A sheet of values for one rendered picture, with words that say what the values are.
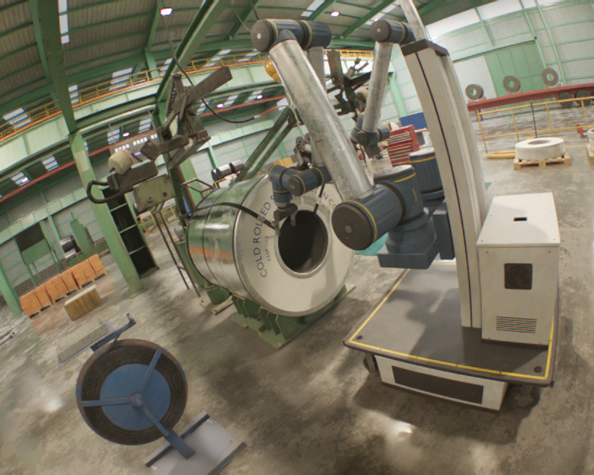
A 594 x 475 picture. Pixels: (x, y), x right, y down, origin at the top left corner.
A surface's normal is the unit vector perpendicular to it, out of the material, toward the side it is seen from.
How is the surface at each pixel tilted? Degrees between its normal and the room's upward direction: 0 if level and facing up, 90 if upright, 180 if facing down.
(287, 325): 90
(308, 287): 90
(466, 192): 90
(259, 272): 90
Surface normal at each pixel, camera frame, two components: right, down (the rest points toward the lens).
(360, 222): -0.68, 0.41
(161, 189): 0.59, 0.01
